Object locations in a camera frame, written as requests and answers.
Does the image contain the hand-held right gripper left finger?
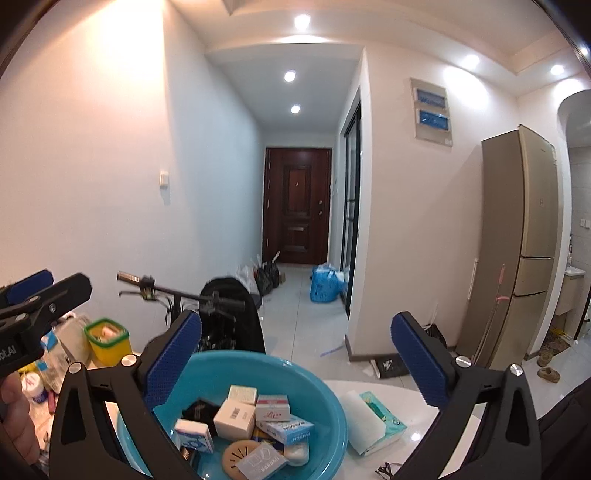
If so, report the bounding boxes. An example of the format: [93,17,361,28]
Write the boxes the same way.
[48,309,204,480]

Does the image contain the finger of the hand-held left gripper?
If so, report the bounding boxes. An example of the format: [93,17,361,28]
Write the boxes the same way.
[0,270,54,309]
[16,272,93,331]

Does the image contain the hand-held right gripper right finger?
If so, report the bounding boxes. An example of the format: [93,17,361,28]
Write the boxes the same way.
[390,311,543,480]

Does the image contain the blue plastic basin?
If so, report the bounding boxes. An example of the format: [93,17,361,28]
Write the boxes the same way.
[115,349,348,480]

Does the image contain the red and white box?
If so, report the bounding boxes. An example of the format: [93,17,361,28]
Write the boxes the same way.
[255,394,291,423]

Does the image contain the long blue and white box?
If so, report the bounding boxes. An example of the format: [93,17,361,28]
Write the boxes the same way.
[256,412,315,446]

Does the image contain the person's left hand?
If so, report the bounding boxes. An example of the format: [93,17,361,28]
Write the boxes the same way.
[0,372,40,466]

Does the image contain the black bag beside refrigerator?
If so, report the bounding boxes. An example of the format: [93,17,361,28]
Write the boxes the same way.
[422,323,448,349]

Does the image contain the black and white floor packet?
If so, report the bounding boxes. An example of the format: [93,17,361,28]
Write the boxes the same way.
[371,357,407,377]

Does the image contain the blue and white bag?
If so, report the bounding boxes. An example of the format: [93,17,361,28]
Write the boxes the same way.
[39,332,62,371]

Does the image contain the grey mesh pouch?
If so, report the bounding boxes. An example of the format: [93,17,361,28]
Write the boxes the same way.
[55,314,91,365]

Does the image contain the white pill bottle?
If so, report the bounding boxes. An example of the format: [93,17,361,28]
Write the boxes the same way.
[21,371,47,402]

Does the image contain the green rimmed container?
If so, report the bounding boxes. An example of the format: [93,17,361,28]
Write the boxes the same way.
[84,318,130,363]

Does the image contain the pale green box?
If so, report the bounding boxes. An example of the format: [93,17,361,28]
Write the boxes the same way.
[227,384,258,407]

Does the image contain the green and white tissue pack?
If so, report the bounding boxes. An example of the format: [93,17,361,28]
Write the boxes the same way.
[346,390,408,457]

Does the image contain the short blue and white box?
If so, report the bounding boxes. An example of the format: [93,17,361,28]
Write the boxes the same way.
[174,418,215,455]

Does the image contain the white barcode box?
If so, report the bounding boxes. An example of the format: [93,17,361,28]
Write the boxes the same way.
[213,398,257,440]

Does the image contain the white plastic bag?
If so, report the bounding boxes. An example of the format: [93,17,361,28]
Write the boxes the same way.
[236,263,259,294]

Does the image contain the beige round vented disc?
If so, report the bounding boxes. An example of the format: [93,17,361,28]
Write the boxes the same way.
[222,438,278,478]

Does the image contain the blue plastic bag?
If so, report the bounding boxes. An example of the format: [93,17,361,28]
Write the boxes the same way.
[310,263,347,304]

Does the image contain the black trash bag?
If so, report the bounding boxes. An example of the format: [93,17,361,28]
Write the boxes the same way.
[255,261,280,296]

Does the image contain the grey printed packet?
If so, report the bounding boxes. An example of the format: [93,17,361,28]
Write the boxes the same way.
[238,442,289,480]

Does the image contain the beige refrigerator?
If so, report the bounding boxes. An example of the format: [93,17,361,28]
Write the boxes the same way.
[455,124,559,370]

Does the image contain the white bathroom cabinet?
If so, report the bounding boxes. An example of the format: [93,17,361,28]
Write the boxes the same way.
[556,268,585,319]

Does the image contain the black framed sliding glass door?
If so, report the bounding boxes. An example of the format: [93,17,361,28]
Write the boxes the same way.
[339,99,363,319]

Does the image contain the dark cloth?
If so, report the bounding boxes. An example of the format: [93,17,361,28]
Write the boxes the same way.
[538,383,591,480]

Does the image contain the dark wooden door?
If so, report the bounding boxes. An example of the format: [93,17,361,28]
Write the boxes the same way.
[262,147,333,265]

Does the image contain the bicycle handlebar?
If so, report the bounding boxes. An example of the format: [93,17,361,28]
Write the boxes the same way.
[116,271,266,356]

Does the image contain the wall electrical panel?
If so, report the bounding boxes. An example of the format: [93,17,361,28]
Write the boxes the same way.
[410,77,454,147]

